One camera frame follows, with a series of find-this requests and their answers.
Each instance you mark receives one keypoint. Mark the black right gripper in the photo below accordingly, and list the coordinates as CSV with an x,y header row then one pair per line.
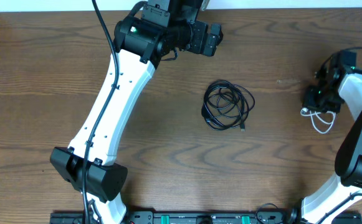
x,y
309,100

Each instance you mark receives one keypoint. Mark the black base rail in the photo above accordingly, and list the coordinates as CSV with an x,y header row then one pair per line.
x,y
148,217

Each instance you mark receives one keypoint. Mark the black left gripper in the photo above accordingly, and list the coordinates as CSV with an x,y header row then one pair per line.
x,y
201,45

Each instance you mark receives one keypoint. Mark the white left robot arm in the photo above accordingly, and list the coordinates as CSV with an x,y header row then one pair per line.
x,y
89,161

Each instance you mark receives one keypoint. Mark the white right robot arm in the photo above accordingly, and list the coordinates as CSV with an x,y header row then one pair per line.
x,y
339,82

